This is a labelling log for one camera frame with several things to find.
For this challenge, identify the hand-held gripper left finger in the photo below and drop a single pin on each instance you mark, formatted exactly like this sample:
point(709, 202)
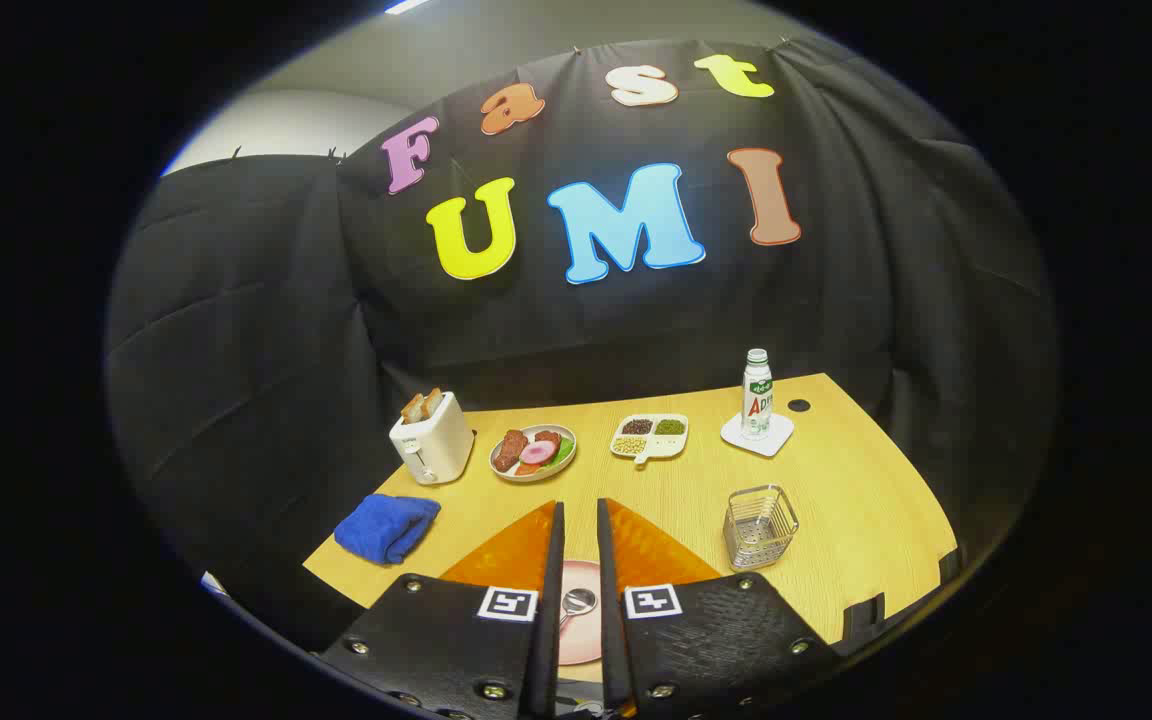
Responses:
point(548, 600)

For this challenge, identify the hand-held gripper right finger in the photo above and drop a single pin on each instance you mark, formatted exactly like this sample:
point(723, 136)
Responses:
point(610, 600)

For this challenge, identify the pink round plate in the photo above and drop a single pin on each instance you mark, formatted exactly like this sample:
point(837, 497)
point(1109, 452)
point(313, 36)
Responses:
point(586, 640)

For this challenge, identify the grey oval plate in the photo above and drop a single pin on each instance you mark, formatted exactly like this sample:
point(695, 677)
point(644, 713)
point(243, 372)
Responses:
point(534, 474)

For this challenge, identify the pink ham slice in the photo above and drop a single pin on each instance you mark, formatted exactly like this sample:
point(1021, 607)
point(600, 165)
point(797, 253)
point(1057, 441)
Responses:
point(537, 452)

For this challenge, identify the green lettuce leaf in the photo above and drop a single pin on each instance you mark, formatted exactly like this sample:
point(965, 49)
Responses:
point(564, 450)

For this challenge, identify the brown meat piece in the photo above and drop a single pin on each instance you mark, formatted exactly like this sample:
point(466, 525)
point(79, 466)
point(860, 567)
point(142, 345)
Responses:
point(509, 450)

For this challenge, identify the yellow soybeans pile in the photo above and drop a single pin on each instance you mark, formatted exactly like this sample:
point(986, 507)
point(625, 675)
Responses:
point(629, 445)

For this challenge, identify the white divided dish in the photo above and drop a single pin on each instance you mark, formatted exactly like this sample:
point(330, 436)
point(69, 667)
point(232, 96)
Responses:
point(664, 447)

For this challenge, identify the dark brown beans pile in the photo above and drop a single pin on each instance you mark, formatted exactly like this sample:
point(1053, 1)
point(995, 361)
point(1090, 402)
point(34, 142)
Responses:
point(637, 426)

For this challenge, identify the blue folded towel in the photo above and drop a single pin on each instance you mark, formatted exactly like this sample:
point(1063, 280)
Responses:
point(386, 528)

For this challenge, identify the green beans pile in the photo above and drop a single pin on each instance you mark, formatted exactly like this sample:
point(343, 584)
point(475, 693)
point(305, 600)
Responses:
point(670, 426)

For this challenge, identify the white toaster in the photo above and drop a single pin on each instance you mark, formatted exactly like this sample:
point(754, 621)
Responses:
point(436, 440)

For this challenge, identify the brown toast slice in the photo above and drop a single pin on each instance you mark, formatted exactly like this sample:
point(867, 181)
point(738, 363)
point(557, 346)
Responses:
point(413, 408)
point(432, 401)

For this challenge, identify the white square coaster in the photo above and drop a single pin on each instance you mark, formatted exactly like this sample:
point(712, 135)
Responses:
point(779, 435)

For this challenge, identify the white plastic bottle green label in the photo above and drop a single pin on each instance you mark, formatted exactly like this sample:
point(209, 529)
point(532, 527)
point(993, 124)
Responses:
point(757, 400)

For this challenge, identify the black table edge clamp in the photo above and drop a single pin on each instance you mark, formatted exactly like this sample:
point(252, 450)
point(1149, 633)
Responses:
point(861, 615)
point(948, 565)

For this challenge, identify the ceiling light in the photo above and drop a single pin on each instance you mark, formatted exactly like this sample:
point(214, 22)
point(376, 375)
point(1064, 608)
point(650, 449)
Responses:
point(406, 5)

